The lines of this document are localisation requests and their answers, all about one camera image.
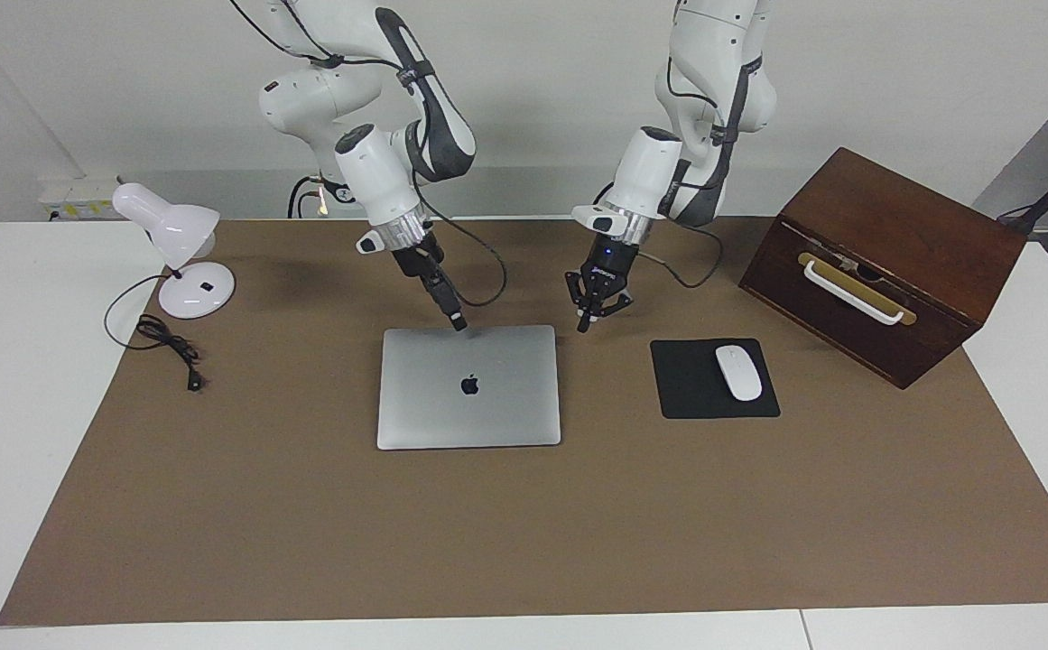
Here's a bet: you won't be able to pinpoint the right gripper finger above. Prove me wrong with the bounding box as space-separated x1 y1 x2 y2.
431 270 469 330
420 275 464 332

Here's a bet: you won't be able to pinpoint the silver apple laptop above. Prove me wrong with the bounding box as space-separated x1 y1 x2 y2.
376 325 563 451

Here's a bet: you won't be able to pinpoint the black mouse pad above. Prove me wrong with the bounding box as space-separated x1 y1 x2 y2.
649 339 782 421

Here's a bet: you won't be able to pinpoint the white computer mouse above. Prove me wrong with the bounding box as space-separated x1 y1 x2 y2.
714 345 764 403

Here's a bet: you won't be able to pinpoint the brown paper table mat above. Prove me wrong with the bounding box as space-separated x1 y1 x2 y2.
0 217 1048 627

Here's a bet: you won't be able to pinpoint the white desk lamp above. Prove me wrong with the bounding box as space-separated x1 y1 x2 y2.
111 182 236 320

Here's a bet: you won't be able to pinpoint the dark wooden box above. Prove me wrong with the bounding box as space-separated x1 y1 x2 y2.
738 146 1029 391

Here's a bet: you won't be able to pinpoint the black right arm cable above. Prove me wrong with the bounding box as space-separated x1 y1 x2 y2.
227 0 509 309

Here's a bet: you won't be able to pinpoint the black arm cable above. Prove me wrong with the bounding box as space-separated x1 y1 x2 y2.
636 52 765 291
227 0 509 309

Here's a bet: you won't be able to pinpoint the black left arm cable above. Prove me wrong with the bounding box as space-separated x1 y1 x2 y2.
636 52 765 291

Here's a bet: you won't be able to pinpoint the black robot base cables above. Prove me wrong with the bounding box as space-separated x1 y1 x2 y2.
286 173 331 221

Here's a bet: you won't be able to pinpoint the white box handle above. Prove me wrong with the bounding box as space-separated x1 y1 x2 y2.
802 259 906 327

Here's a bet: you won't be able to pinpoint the black lamp power cord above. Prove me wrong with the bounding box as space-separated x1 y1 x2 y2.
104 273 206 393

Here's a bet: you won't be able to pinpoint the brass handle plate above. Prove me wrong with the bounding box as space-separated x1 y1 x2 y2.
796 251 919 328

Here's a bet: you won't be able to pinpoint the white wall power strip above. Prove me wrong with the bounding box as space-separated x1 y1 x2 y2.
38 175 124 222

